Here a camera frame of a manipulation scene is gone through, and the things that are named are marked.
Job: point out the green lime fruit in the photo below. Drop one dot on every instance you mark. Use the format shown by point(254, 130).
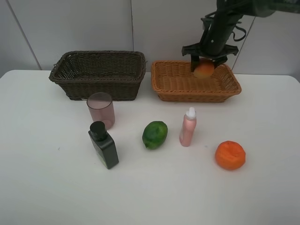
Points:
point(154, 135)

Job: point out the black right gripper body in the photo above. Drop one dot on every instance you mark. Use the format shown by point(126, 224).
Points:
point(213, 43)

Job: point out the translucent pink plastic cup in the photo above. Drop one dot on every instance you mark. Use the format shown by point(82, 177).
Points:
point(101, 108)

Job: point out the orange tangerine fruit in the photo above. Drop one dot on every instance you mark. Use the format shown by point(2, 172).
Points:
point(230, 155)

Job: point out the dark green square bottle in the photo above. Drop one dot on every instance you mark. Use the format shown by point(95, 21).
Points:
point(103, 144)

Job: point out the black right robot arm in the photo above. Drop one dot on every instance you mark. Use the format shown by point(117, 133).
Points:
point(256, 8)

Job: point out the red yellow peach fruit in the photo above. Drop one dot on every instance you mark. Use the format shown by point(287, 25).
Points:
point(204, 69)

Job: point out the dark brown wicker basket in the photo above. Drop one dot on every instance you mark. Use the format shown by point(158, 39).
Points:
point(83, 73)

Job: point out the orange wicker basket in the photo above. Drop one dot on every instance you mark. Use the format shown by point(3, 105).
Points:
point(173, 81)

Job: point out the pink bottle white cap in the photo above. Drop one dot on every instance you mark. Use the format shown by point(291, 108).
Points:
point(188, 127)

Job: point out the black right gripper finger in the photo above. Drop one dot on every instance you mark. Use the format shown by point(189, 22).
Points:
point(195, 60)
point(219, 61)

